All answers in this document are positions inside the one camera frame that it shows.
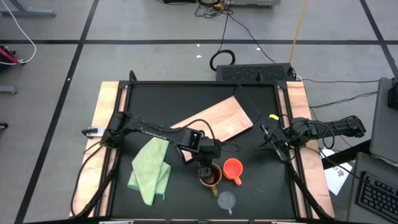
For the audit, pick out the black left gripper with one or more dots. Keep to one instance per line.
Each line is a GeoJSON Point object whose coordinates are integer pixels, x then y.
{"type": "Point", "coordinates": [211, 149]}

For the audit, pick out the black computer tower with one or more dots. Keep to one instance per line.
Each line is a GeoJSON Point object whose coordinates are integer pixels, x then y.
{"type": "Point", "coordinates": [255, 73]}

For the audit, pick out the silver metal clamp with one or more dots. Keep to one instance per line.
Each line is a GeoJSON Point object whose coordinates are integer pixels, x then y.
{"type": "Point", "coordinates": [93, 132]}

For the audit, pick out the black metal table frame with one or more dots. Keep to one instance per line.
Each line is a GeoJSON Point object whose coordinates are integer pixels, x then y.
{"type": "Point", "coordinates": [202, 84]}

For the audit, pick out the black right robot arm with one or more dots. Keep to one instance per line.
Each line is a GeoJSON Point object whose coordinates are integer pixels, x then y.
{"type": "Point", "coordinates": [339, 126]}

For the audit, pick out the grey box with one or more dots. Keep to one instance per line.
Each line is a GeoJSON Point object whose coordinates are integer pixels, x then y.
{"type": "Point", "coordinates": [255, 2]}

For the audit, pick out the green microfibre cloth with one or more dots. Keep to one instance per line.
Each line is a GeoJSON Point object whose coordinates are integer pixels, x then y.
{"type": "Point", "coordinates": [150, 168]}

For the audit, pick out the red black device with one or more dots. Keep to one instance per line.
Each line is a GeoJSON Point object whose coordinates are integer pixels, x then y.
{"type": "Point", "coordinates": [7, 56]}

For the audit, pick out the white paper sheet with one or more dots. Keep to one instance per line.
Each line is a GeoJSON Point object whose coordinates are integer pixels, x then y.
{"type": "Point", "coordinates": [337, 177]}

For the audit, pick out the black keyboard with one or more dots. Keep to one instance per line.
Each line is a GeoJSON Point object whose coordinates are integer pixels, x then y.
{"type": "Point", "coordinates": [377, 196]}

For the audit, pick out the orange plastic cup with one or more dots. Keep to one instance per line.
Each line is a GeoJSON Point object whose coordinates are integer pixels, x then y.
{"type": "Point", "coordinates": [232, 169]}

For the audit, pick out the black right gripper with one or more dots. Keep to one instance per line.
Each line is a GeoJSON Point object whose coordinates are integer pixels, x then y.
{"type": "Point", "coordinates": [281, 137]}

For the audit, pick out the grey desk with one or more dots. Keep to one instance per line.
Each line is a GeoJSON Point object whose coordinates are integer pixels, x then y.
{"type": "Point", "coordinates": [354, 214]}

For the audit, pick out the grey metal desk foot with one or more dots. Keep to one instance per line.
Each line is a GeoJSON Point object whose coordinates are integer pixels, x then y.
{"type": "Point", "coordinates": [7, 90]}
{"type": "Point", "coordinates": [28, 13]}

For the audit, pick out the clear glass cup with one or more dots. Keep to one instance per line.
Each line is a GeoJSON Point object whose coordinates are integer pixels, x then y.
{"type": "Point", "coordinates": [226, 200]}

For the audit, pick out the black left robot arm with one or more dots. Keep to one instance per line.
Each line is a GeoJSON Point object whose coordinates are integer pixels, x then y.
{"type": "Point", "coordinates": [161, 134]}

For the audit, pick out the grey rounded panel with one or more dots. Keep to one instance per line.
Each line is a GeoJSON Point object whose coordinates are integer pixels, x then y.
{"type": "Point", "coordinates": [384, 130]}

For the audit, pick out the yellow tape piece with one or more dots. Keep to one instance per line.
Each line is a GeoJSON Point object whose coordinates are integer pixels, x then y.
{"type": "Point", "coordinates": [274, 117]}

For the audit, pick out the green brown glazed ceramic mug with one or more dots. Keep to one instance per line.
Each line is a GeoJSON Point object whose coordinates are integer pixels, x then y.
{"type": "Point", "coordinates": [214, 183]}

